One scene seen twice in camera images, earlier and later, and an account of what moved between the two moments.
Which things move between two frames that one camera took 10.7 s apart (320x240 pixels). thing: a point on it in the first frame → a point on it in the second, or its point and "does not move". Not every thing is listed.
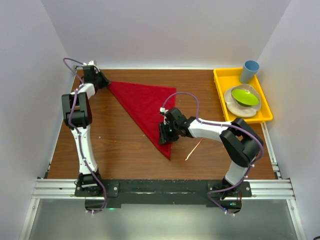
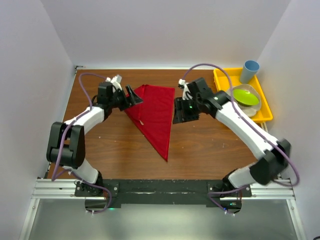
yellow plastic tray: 226,78 does not move
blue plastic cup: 249,69 does not move
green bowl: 244,98 does not move
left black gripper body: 100,78 → 119,100
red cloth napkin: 148,105 does not move
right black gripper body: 168,132 → 190,109
